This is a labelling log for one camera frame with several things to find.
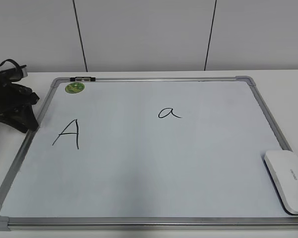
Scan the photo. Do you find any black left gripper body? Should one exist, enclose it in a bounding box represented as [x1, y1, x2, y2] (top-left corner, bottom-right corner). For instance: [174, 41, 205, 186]
[0, 63, 39, 114]

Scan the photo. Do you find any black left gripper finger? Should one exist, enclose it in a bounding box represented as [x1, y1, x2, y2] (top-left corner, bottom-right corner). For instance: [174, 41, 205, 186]
[0, 112, 28, 133]
[18, 105, 39, 130]

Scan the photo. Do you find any white board eraser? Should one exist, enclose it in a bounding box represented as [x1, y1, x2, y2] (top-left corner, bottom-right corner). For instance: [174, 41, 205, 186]
[264, 150, 298, 215]

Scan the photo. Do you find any round green magnet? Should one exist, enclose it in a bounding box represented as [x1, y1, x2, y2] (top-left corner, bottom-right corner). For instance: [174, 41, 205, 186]
[65, 82, 85, 94]

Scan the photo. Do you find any black grey board clip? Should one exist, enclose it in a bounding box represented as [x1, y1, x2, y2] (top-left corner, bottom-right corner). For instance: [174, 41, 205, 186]
[70, 77, 96, 82]

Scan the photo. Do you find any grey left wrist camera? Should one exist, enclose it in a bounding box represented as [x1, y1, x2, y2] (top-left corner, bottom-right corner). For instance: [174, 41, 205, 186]
[0, 65, 27, 82]

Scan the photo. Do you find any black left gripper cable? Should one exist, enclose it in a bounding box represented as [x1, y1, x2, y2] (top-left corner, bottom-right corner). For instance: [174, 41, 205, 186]
[0, 59, 27, 72]

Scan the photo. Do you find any white board with grey frame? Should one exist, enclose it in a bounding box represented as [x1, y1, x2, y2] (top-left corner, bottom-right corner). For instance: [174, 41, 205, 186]
[0, 76, 298, 231]

